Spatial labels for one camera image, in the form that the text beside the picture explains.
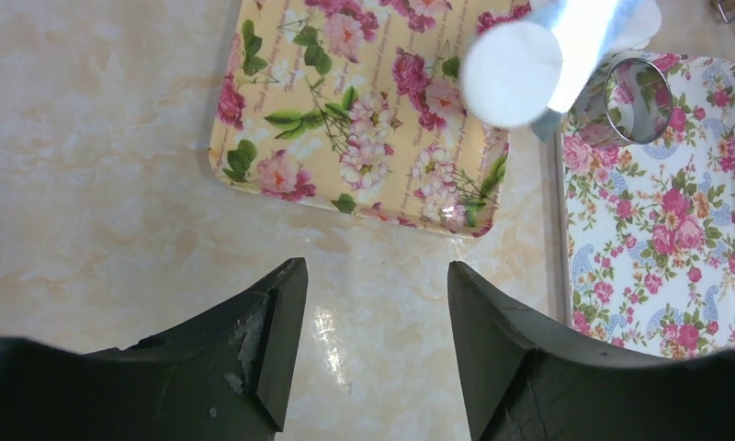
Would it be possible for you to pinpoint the round cut dough wrapper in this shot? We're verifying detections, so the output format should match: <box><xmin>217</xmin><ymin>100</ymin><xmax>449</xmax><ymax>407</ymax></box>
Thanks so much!
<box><xmin>458</xmin><ymin>20</ymin><xmax>563</xmax><ymax>129</ymax></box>

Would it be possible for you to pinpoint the metal scraper with red handle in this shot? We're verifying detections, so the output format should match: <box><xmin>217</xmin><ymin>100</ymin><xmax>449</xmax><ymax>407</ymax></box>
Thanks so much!
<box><xmin>526</xmin><ymin>0</ymin><xmax>640</xmax><ymax>144</ymax></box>

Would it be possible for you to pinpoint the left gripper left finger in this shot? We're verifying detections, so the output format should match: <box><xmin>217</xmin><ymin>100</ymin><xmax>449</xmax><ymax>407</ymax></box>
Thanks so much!
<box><xmin>0</xmin><ymin>257</ymin><xmax>308</xmax><ymax>440</ymax></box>

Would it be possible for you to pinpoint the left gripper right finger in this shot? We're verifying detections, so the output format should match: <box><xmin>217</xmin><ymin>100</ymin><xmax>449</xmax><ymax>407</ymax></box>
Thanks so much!
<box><xmin>447</xmin><ymin>261</ymin><xmax>735</xmax><ymax>440</ymax></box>

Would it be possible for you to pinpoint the wooden double-ended rolling pin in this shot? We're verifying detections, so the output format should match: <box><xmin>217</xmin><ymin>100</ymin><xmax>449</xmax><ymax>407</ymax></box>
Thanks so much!
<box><xmin>709</xmin><ymin>0</ymin><xmax>735</xmax><ymax>24</ymax></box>

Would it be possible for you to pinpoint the yellow floral cloth pad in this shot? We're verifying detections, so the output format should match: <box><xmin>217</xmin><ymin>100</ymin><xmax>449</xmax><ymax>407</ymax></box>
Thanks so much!
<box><xmin>209</xmin><ymin>0</ymin><xmax>532</xmax><ymax>237</ymax></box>

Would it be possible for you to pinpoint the white dough piece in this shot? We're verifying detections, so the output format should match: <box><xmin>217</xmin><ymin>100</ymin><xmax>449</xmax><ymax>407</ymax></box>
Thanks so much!
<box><xmin>530</xmin><ymin>0</ymin><xmax>662</xmax><ymax>51</ymax></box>

